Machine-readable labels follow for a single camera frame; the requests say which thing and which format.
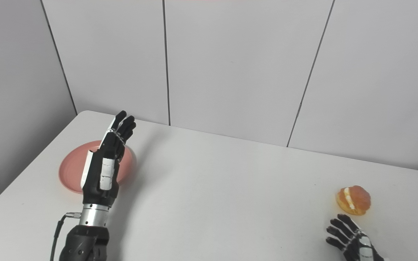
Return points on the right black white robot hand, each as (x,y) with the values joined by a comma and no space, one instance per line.
(356,244)

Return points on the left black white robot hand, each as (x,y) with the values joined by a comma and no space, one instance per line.
(94,185)

